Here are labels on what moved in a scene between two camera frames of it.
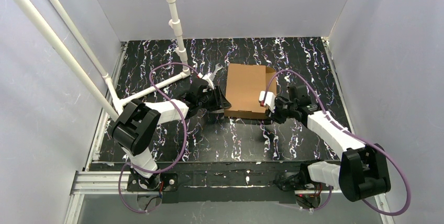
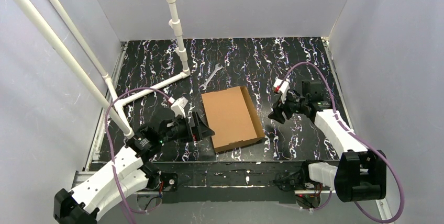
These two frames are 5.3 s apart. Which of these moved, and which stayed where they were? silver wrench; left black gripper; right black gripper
Moved: left black gripper
Stayed: silver wrench; right black gripper
